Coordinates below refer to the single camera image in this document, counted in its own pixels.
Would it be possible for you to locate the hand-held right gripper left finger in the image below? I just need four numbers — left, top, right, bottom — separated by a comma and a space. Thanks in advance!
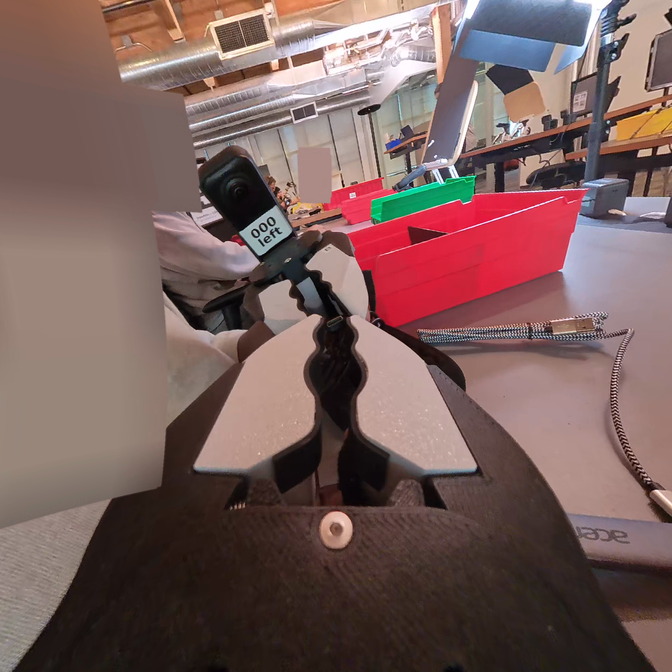
192, 313, 323, 494

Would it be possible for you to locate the yellow bin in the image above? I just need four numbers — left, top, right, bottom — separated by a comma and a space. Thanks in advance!
616, 107, 672, 141

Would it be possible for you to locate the large red storage bin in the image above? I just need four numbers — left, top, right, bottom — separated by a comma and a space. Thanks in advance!
346, 188, 589, 328

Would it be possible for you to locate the black and tan board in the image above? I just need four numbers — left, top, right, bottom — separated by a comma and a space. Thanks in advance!
485, 63, 547, 123

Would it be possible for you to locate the black computer monitor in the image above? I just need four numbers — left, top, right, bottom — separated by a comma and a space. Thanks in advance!
647, 29, 672, 91
569, 72, 600, 119

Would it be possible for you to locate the black light stand pole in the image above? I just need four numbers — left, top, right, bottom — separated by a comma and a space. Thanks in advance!
584, 0, 632, 183

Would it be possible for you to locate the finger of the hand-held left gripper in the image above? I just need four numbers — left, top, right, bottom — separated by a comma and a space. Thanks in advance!
310, 243, 369, 320
286, 276, 327, 317

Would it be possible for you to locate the small grey box device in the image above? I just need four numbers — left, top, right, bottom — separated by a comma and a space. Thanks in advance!
581, 178, 630, 217

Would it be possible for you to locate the small red storage bin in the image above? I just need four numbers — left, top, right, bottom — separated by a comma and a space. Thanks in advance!
340, 191, 396, 225
323, 177, 385, 211

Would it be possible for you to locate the black office chair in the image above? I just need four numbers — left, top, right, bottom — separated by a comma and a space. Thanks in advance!
525, 160, 587, 190

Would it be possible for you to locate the grey usb hub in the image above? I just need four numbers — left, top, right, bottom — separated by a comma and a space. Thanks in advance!
567, 513, 672, 574

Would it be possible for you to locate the long wooden desk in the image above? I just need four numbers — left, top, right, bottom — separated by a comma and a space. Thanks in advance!
461, 94, 672, 193

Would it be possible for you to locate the person's left forearm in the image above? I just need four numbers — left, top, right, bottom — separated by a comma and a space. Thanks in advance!
152, 210, 260, 295

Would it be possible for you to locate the braided black white usb cable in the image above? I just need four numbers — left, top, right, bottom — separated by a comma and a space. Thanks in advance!
417, 312, 672, 518

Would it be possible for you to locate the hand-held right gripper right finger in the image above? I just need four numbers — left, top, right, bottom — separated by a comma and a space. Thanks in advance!
337, 314, 480, 506

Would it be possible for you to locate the green storage bin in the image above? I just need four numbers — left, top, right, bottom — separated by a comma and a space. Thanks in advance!
370, 175, 476, 225

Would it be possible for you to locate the tablet with white edge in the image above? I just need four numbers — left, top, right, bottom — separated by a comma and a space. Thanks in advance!
422, 79, 480, 165

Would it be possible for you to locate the small black wrist rest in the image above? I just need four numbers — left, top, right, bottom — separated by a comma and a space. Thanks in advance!
367, 270, 467, 392

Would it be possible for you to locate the grey fabric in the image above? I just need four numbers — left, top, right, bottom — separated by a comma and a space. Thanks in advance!
0, 498, 112, 672

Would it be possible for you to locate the black chair armrest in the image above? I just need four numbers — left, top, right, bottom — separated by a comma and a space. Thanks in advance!
202, 290, 249, 333

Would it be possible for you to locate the white ceiling air vent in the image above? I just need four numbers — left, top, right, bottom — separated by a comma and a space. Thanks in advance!
206, 7, 275, 60

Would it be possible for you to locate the studio light panel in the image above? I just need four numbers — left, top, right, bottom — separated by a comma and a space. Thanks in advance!
454, 0, 614, 74

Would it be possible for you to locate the black floor lamp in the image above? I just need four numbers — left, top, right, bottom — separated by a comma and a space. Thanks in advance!
357, 104, 385, 179

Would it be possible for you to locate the person's left hand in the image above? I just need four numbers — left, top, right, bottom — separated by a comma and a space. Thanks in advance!
237, 320, 275, 364

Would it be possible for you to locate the silver air duct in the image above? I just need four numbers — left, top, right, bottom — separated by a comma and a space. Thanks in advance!
118, 2, 439, 91

